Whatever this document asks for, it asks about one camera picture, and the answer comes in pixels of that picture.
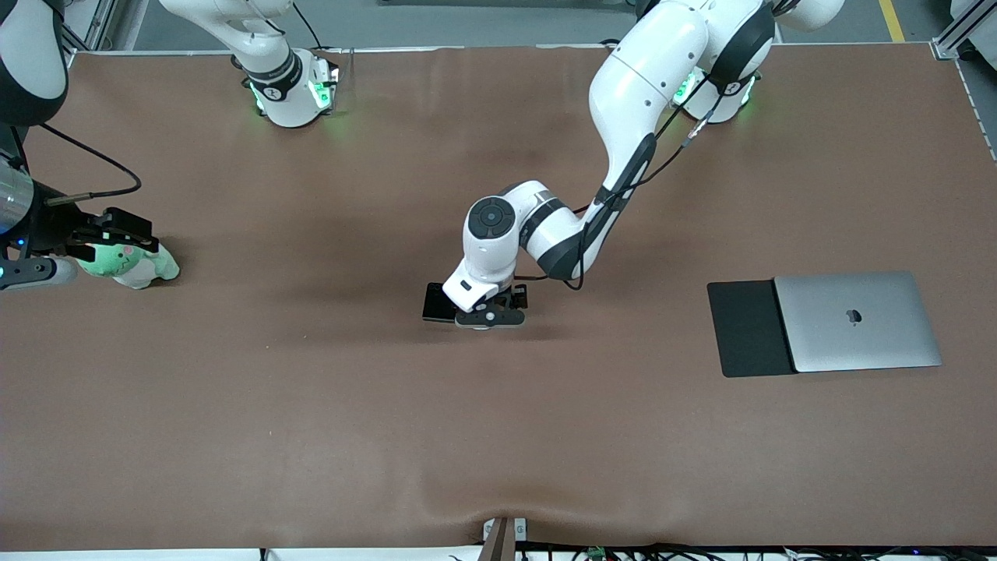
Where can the green dinosaur plush toy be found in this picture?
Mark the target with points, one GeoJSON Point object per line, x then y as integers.
{"type": "Point", "coordinates": [144, 269]}

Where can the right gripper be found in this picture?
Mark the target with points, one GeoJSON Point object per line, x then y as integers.
{"type": "Point", "coordinates": [53, 231]}

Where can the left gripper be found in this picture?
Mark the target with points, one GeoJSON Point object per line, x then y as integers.
{"type": "Point", "coordinates": [516, 297]}

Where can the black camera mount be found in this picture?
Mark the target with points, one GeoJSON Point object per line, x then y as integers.
{"type": "Point", "coordinates": [54, 230]}
{"type": "Point", "coordinates": [491, 315]}

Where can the brown table clamp post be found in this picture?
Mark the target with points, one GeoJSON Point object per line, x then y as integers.
{"type": "Point", "coordinates": [499, 541]}

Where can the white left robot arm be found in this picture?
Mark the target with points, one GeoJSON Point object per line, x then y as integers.
{"type": "Point", "coordinates": [646, 70]}

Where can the aluminium profile bar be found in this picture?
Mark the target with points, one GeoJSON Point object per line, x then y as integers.
{"type": "Point", "coordinates": [962, 27]}

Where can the brown table cover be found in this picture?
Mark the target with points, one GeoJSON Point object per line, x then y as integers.
{"type": "Point", "coordinates": [498, 428]}

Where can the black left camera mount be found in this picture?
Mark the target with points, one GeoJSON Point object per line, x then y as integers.
{"type": "Point", "coordinates": [491, 315]}

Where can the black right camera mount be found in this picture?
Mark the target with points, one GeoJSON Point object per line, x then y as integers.
{"type": "Point", "coordinates": [54, 230]}

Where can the black mouse pad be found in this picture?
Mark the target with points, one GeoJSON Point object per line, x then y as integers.
{"type": "Point", "coordinates": [744, 335]}

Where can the silver laptop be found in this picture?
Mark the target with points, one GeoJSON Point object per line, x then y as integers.
{"type": "Point", "coordinates": [857, 343]}

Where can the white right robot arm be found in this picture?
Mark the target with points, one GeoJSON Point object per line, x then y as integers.
{"type": "Point", "coordinates": [269, 47]}

